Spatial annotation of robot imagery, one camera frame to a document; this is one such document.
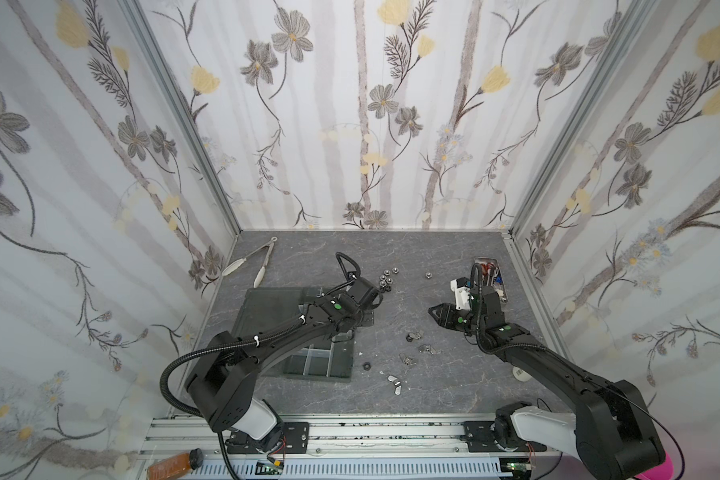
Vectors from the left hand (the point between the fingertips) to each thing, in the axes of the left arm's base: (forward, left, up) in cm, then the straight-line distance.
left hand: (362, 306), depth 86 cm
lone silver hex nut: (+18, -25, -11) cm, 33 cm away
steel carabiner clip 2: (-20, -10, -10) cm, 25 cm away
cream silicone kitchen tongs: (+20, +36, -11) cm, 42 cm away
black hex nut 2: (-14, -1, -11) cm, 18 cm away
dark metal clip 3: (-13, -13, -10) cm, 21 cm away
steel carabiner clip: (-18, -9, -10) cm, 23 cm away
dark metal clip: (-5, -16, -9) cm, 19 cm away
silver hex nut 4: (+16, -10, -11) cm, 22 cm away
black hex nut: (+14, -10, -12) cm, 20 cm away
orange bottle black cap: (-36, +44, -8) cm, 58 cm away
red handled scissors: (+20, -47, -9) cm, 52 cm away
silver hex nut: (+21, -13, -11) cm, 27 cm away
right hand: (-1, -19, +2) cm, 19 cm away
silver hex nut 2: (+20, -10, -11) cm, 25 cm away
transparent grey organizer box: (-13, +10, -6) cm, 18 cm away
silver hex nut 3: (+17, -8, -10) cm, 21 cm away
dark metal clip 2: (-9, -19, -10) cm, 23 cm away
